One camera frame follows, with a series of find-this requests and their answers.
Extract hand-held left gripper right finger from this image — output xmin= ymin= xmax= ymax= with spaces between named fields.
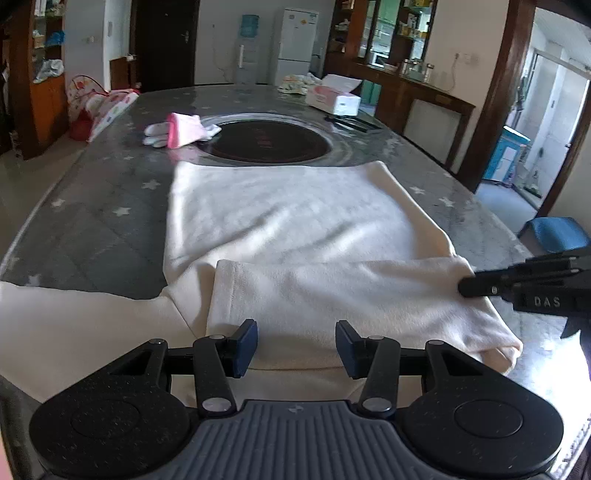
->
xmin=335 ymin=320 xmax=502 ymax=416

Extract pink white tissue box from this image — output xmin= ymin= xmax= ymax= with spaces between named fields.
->
xmin=305 ymin=75 xmax=363 ymax=116

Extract wooden shelf cabinet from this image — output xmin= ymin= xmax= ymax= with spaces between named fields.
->
xmin=0 ymin=0 xmax=68 ymax=160

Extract round black induction cooktop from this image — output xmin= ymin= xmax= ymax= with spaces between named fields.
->
xmin=175 ymin=112 xmax=370 ymax=167

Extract grey star quilted table cover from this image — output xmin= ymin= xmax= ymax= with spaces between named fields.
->
xmin=0 ymin=84 xmax=591 ymax=480

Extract brown wooden board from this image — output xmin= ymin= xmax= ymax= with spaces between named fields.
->
xmin=109 ymin=54 xmax=139 ymax=90

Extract cream white sweater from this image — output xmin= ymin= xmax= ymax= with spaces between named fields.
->
xmin=0 ymin=161 xmax=524 ymax=402

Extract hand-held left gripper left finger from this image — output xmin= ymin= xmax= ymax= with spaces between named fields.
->
xmin=99 ymin=318 xmax=258 ymax=416

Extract light blue cabinet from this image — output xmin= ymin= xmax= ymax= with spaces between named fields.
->
xmin=485 ymin=127 xmax=531 ymax=188

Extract white gloves with pink cuffs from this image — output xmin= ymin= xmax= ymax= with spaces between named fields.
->
xmin=143 ymin=112 xmax=222 ymax=149

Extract white water dispenser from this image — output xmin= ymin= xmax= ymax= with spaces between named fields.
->
xmin=235 ymin=39 xmax=260 ymax=85

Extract white refrigerator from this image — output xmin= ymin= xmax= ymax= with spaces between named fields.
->
xmin=276 ymin=8 xmax=320 ymax=86

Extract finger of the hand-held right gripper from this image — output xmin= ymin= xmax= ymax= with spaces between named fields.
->
xmin=458 ymin=249 xmax=591 ymax=298

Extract dark wooden door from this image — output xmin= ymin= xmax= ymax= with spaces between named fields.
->
xmin=130 ymin=0 xmax=200 ymax=93

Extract red bucket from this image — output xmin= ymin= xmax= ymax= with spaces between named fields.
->
xmin=69 ymin=113 xmax=93 ymax=140

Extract dark wooden console table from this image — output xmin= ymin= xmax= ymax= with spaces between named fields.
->
xmin=323 ymin=60 xmax=476 ymax=176

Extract pink polka dot play tent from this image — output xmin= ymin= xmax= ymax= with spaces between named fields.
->
xmin=66 ymin=75 xmax=141 ymax=143

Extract blue cloth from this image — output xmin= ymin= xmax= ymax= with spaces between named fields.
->
xmin=526 ymin=217 xmax=589 ymax=254

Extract wooden glass display cabinet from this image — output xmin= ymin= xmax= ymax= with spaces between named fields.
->
xmin=323 ymin=0 xmax=437 ymax=79

